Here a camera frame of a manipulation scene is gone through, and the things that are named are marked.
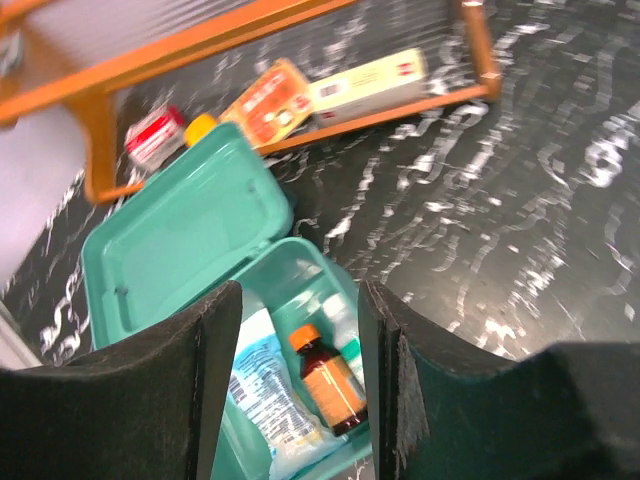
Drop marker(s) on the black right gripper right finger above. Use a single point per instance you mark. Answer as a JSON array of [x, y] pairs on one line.
[[443, 408]]

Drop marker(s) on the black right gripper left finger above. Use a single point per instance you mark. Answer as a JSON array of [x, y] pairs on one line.
[[146, 407]]

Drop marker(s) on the blue white swab bag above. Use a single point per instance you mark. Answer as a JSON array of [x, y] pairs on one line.
[[260, 388]]

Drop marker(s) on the brown bottle orange label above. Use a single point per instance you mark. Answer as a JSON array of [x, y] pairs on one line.
[[330, 382]]

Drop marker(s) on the teal plastic medicine box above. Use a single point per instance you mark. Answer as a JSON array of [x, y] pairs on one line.
[[218, 214]]

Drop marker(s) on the white bottle green label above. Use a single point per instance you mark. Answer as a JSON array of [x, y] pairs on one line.
[[345, 333]]

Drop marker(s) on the red white medicine box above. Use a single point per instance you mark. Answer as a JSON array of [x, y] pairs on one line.
[[150, 142]]

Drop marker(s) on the orange medicine box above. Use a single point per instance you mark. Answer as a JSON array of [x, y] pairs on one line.
[[273, 106]]

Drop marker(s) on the long beige medicine box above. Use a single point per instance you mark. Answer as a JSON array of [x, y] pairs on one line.
[[373, 87]]

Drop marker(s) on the yellow bottle cap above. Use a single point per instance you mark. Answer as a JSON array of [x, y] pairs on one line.
[[198, 128]]

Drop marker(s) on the orange wooden shelf rack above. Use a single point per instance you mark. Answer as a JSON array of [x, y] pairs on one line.
[[201, 55]]

